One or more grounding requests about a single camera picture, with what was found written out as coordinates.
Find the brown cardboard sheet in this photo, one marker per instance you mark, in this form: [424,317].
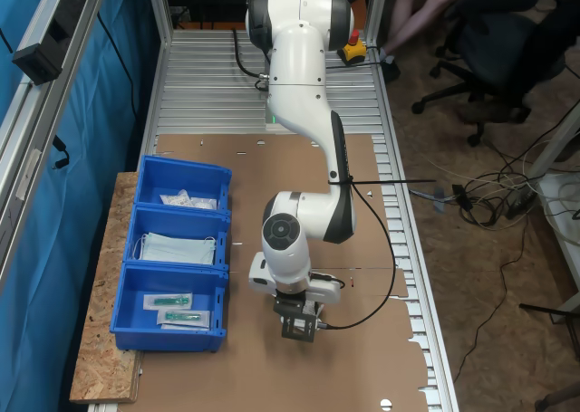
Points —
[226,376]

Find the grey tape piece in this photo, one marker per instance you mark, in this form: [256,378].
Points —
[438,200]

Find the clear packet with green part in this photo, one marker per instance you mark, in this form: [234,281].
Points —
[167,301]
[183,319]

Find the clear bagged white packet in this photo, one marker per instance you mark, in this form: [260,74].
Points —
[203,203]
[176,199]

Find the pale surgical face mask stack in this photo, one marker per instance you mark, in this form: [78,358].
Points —
[176,249]

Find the black power adapter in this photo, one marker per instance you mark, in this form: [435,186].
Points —
[462,197]

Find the blue bin with green packets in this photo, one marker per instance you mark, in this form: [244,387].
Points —
[136,321]

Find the blue bin with masks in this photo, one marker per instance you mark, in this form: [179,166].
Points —
[145,222]

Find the blue bin with clear packets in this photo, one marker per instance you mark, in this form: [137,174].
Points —
[154,181]

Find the black power strip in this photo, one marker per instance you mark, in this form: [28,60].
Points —
[521,204]

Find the black chair leg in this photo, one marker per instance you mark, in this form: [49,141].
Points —
[550,311]
[559,398]

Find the chipboard wooden board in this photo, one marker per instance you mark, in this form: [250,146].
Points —
[104,339]

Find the person's black shoe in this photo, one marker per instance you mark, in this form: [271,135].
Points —
[390,70]

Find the yellow emergency stop button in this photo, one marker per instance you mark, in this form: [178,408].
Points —
[354,50]

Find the white side furniture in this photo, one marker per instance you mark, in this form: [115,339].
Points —
[562,222]

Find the black office chair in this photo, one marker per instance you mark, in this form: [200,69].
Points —
[498,63]

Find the black hanging plug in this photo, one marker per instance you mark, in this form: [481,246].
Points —
[60,151]

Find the aluminium profile beam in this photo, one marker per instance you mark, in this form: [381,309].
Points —
[41,95]

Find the black box on beam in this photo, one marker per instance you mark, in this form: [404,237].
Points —
[38,54]

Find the grey gripper camera mount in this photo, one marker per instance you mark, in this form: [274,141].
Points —
[296,329]

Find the aluminium frame post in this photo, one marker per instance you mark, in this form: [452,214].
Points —
[159,9]
[377,9]

